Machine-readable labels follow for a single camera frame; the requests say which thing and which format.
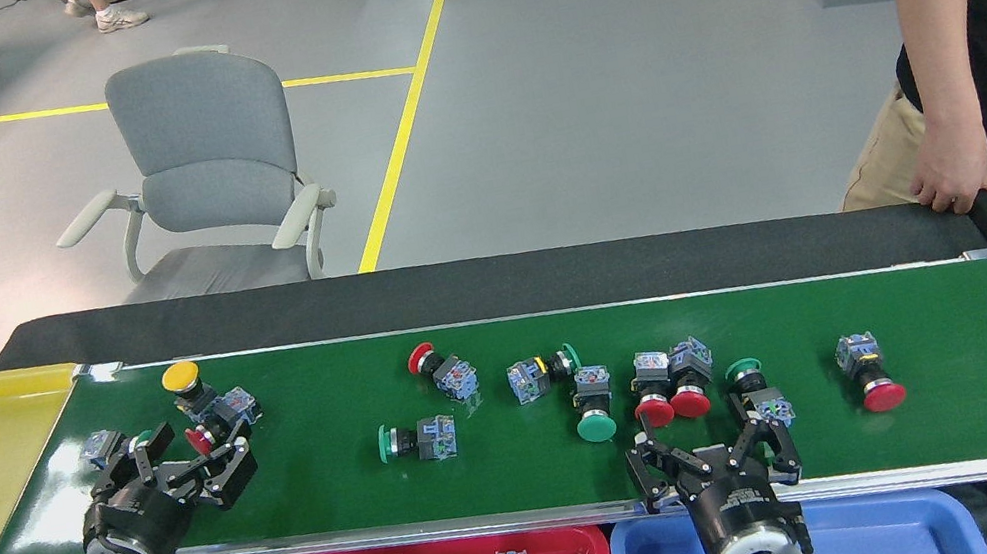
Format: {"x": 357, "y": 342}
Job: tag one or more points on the blue plastic bin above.
{"x": 864, "y": 536}

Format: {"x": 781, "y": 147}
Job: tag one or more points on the background person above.
{"x": 123, "y": 19}

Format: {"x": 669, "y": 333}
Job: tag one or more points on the grey office chair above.
{"x": 201, "y": 115}

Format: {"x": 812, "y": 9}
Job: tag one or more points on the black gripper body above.
{"x": 736, "y": 498}
{"x": 137, "y": 528}

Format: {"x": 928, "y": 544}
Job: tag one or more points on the person's right forearm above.
{"x": 935, "y": 16}

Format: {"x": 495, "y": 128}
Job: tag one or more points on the person's right hand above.
{"x": 951, "y": 166}

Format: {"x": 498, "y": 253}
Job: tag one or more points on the long green conveyor belt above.
{"x": 321, "y": 510}

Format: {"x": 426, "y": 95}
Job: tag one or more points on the green mushroom button switch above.
{"x": 597, "y": 426}
{"x": 436, "y": 437}

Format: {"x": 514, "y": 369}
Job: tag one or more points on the green push button switch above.
{"x": 102, "y": 447}
{"x": 527, "y": 381}
{"x": 744, "y": 370}

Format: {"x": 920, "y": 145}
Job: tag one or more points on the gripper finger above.
{"x": 235, "y": 480}
{"x": 657, "y": 482}
{"x": 783, "y": 449}
{"x": 156, "y": 438}

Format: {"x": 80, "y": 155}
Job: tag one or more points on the yellow push button switch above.
{"x": 180, "y": 376}

